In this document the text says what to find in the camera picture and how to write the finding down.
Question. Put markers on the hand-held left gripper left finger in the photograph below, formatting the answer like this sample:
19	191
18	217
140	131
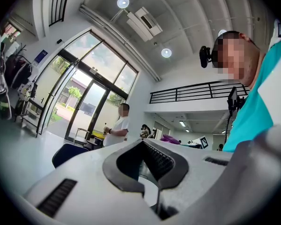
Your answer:
89	191

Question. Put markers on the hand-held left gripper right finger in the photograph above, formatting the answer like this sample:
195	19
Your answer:
201	186

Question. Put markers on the dark blue chair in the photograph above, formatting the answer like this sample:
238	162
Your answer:
68	154

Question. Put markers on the light wooden chair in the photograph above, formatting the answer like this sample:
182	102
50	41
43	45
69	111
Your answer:
80	135

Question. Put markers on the purple cloth bundle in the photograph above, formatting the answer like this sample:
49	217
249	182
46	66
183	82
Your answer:
168	138

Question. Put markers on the long ceiling light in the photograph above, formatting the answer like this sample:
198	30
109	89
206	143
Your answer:
182	123

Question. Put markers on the person's teal and white shirt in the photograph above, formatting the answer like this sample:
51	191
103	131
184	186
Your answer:
250	116

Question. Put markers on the black device on stand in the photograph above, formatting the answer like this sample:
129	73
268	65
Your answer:
233	99

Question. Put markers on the black mezzanine railing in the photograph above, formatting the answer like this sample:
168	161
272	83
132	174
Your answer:
199	91

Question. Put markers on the metal shelf rack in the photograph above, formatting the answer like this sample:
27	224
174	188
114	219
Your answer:
29	116

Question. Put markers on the black-framed glass entrance door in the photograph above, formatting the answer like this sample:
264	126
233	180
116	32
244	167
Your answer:
84	83

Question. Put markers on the person's head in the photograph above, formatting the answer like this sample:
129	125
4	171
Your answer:
242	57

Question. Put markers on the coat rack with bags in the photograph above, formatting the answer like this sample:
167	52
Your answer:
19	71

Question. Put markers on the round ceiling lamp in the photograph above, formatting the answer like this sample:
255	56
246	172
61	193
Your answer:
166	52
123	2
222	32

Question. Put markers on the hanging dark jacket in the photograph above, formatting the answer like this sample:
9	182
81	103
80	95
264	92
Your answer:
1	83

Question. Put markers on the white ceiling air conditioner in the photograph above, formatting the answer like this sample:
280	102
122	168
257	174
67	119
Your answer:
144	23

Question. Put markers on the black high window grille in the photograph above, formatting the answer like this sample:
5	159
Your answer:
58	3

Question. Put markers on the black head-worn camera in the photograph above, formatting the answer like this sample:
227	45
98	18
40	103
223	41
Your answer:
204	56

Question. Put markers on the blue wall sign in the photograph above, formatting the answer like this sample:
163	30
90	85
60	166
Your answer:
40	56

